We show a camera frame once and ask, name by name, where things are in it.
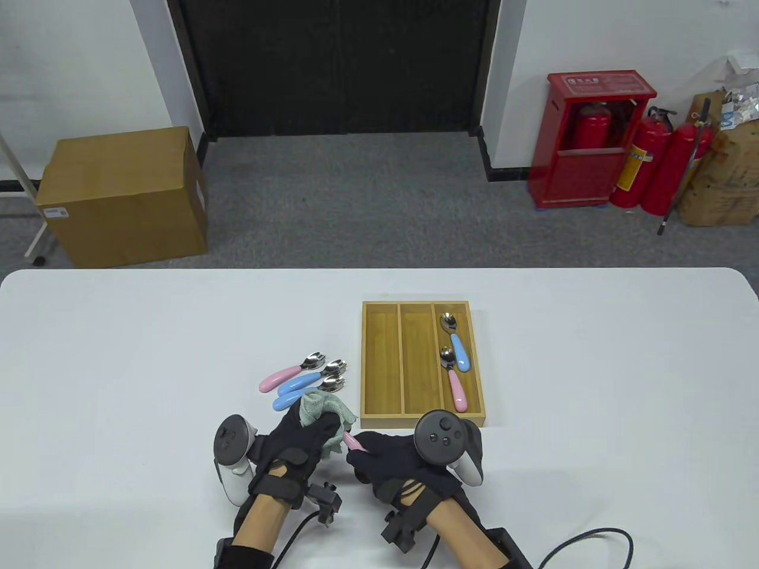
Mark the person's right hand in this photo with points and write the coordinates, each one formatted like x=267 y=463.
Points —
x=385 y=456

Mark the person's left hand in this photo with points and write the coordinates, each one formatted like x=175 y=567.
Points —
x=296 y=444

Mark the green fish scale cleaning cloth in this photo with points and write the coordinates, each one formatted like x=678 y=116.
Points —
x=320 y=406

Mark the pink spoon group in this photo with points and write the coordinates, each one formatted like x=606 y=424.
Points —
x=458 y=394

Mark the person's left forearm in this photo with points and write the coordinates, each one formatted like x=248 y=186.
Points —
x=261 y=524

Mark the black grey right hand controller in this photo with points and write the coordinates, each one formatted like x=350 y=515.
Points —
x=439 y=435

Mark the black grey hand controller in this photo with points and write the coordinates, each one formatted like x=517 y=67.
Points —
x=231 y=435
x=439 y=435

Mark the black grey left hand controller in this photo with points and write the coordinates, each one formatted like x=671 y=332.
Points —
x=231 y=435

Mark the wooden cutlery tray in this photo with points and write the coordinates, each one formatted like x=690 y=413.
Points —
x=415 y=355

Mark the black left armband pack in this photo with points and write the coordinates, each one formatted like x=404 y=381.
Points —
x=243 y=557

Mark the black armband pack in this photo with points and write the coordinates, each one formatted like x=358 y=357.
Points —
x=243 y=557
x=510 y=551

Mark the black right armband pack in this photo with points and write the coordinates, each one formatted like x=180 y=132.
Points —
x=510 y=551

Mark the brown cardboard box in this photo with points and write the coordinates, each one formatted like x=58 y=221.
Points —
x=118 y=195

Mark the white rolling whiteboard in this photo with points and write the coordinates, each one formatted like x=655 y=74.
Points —
x=35 y=237

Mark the red fire extinguisher cabinet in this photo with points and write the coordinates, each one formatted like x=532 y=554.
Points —
x=569 y=178

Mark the black double door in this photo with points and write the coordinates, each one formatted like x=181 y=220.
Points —
x=338 y=65

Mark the yellow label red fire extinguisher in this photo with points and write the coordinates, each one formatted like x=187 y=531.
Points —
x=649 y=148

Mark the worn printed cardboard box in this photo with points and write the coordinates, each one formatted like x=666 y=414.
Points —
x=729 y=184

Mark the crumpled silver foil bag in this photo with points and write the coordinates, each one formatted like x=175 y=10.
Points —
x=741 y=106

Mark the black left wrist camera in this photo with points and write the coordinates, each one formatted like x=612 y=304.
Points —
x=325 y=504

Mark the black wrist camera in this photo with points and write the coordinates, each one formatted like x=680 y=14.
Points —
x=403 y=530
x=325 y=504

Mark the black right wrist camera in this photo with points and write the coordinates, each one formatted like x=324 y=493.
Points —
x=403 y=530

